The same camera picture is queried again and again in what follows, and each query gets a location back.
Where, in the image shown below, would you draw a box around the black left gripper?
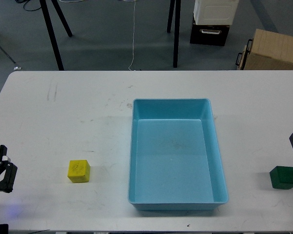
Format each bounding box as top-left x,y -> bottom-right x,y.
0,145 -> 18,193

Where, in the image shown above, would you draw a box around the green wooden block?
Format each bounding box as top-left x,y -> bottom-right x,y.
270,166 -> 293,190

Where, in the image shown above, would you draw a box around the yellow wooden block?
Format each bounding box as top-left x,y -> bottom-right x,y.
67,160 -> 90,183

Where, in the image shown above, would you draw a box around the white plastic appliance box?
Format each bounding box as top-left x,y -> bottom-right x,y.
193,0 -> 239,25

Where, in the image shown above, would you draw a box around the blue plastic bin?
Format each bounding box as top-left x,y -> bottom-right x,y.
128,98 -> 229,211

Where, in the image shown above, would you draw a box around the black storage crate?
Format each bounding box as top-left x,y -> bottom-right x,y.
190,19 -> 230,46

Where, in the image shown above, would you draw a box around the black right table legs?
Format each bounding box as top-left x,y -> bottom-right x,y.
167,0 -> 181,68

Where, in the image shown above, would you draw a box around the black table legs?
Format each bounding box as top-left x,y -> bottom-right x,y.
167,0 -> 181,68
39,0 -> 73,71

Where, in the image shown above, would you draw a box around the black left table legs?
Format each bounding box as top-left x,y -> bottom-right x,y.
39,0 -> 73,71

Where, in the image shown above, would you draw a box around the wooden box with handles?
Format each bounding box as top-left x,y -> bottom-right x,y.
235,29 -> 293,70

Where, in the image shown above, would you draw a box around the white hanging cord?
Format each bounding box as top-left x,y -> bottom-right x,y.
128,0 -> 137,72

